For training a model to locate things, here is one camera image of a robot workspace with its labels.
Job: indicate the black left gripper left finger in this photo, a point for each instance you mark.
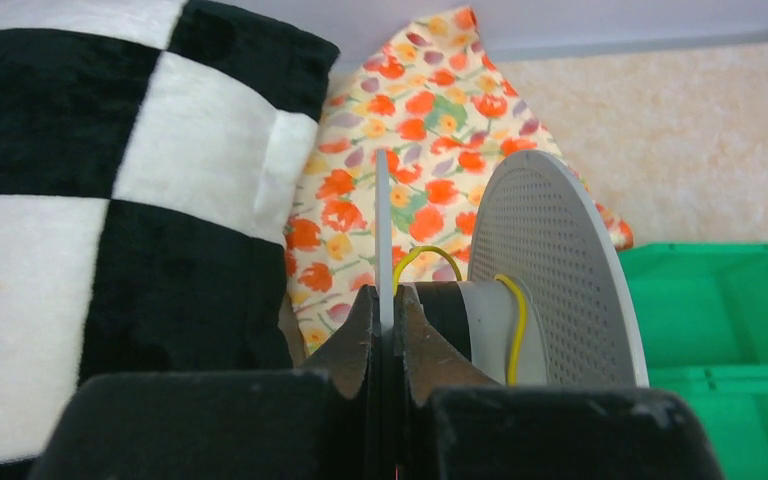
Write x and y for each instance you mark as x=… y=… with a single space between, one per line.
x=318 y=421

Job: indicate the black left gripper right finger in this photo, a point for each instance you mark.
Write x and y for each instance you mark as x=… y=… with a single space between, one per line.
x=460 y=424

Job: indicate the white perforated cable spool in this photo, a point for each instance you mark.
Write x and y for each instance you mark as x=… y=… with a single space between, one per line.
x=543 y=300

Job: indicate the green plastic compartment bin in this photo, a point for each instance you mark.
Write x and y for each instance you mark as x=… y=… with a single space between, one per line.
x=702 y=311

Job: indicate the black white checkered pillow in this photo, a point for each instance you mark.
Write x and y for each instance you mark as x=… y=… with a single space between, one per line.
x=149 y=156

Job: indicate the floral orange fabric pouch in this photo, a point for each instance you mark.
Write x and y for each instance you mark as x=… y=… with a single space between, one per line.
x=445 y=116

